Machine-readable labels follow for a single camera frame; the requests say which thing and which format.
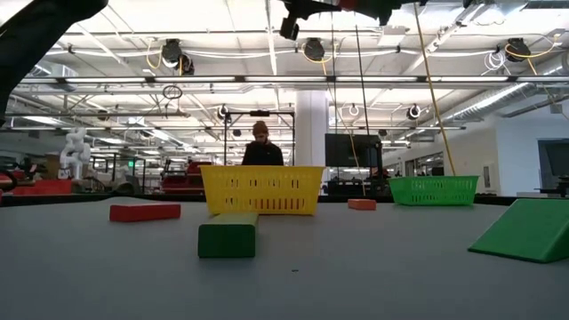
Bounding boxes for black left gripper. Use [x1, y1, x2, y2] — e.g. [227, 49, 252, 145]
[279, 0, 404, 41]

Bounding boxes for orange rectangular block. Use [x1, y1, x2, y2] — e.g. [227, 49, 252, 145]
[347, 198, 378, 212]

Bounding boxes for dark green long block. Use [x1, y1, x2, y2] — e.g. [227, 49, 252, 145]
[197, 212, 260, 260]

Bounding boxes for red rectangular block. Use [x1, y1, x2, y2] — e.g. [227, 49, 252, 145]
[108, 203, 182, 223]

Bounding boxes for white building column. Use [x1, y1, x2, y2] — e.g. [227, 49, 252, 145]
[295, 91, 330, 168]

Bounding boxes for black monitor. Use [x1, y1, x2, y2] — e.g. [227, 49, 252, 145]
[325, 132, 382, 169]

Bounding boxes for person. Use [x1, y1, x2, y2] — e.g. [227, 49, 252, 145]
[241, 120, 285, 167]

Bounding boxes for green plastic basket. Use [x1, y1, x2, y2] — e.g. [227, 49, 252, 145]
[388, 175, 480, 207]

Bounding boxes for yellow plastic basket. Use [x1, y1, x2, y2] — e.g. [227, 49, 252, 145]
[198, 164, 325, 217]

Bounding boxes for dark display panel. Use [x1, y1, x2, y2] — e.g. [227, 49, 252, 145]
[537, 139, 569, 190]

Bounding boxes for red cart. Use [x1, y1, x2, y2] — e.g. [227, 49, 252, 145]
[162, 160, 212, 195]

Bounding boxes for green wedge block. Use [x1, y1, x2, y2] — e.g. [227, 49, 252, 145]
[467, 197, 569, 264]

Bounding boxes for red bin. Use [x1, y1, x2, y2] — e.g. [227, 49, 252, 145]
[11, 179, 73, 196]

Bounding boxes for black ceiling cable reel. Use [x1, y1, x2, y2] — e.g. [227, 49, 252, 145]
[304, 37, 325, 62]
[505, 37, 533, 63]
[160, 38, 184, 66]

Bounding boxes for black hanging cable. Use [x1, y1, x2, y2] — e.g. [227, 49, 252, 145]
[354, 24, 371, 196]

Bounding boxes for yellow hanging cable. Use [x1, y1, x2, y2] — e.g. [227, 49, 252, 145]
[413, 0, 457, 177]

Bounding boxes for silver ventilation duct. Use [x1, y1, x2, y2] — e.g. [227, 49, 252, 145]
[437, 52, 569, 124]

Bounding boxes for black gantry frame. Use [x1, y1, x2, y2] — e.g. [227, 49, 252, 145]
[223, 110, 297, 167]

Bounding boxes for black table frame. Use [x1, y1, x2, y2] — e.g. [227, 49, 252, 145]
[0, 192, 569, 208]

